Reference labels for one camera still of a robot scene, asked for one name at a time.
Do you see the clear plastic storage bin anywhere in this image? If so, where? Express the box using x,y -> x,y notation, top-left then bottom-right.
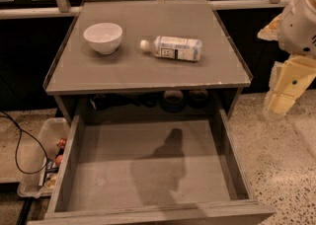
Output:
17,117 -> 70,198

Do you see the dark tape roll left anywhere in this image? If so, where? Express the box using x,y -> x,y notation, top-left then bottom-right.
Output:
159,90 -> 186,113

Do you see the grey wooden cabinet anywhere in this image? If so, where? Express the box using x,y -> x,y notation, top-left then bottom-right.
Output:
44,0 -> 251,120

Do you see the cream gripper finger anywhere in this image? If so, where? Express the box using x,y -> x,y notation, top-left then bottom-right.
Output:
257,15 -> 281,41
263,54 -> 316,119

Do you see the open grey top drawer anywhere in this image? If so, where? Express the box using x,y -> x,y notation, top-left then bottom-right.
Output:
28,109 -> 275,225

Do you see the white ceramic bowl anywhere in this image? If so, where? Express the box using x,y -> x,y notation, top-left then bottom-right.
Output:
83,23 -> 122,54

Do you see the dark tape roll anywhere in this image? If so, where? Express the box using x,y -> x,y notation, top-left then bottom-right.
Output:
189,90 -> 209,109
159,90 -> 186,113

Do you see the black cable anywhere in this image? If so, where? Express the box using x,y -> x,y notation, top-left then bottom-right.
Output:
0,110 -> 54,175

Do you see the dark tape roll right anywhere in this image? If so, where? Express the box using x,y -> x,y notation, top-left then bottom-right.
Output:
189,90 -> 209,109

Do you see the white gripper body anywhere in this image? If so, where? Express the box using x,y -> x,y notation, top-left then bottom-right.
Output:
277,0 -> 316,57

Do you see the blue plastic bottle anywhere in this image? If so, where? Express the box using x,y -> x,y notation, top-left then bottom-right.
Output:
139,36 -> 202,62

